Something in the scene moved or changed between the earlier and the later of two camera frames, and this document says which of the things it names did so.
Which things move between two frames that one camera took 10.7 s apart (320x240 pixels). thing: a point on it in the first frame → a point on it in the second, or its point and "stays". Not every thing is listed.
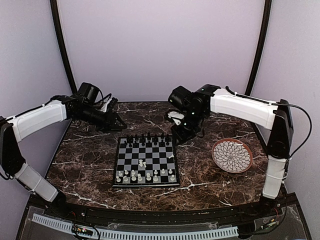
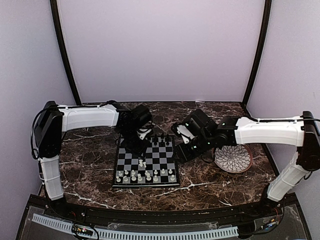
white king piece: x=139 y=177 stays
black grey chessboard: x=146 y=161 stays
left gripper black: x=109 y=122 → x=138 y=150
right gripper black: x=181 y=137 → x=184 y=155
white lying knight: x=141 y=163 stays
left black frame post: x=53 y=12 stays
